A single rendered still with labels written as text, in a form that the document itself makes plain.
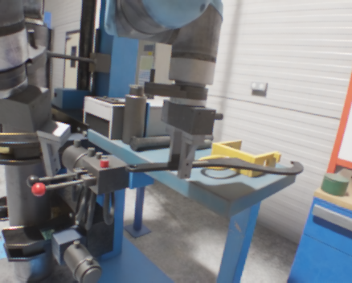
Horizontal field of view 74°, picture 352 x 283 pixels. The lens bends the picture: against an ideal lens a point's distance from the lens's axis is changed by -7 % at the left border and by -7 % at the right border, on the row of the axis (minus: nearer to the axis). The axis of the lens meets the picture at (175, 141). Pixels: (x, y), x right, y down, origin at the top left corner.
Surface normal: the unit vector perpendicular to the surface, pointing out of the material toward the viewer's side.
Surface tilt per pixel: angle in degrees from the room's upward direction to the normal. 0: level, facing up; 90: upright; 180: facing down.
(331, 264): 90
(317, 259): 90
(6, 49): 106
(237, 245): 90
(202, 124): 90
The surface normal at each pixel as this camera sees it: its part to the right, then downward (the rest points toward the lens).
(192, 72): -0.02, 0.24
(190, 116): -0.87, 0.01
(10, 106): -0.18, 0.59
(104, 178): 0.68, 0.25
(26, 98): 0.18, -0.77
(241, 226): -0.72, 0.08
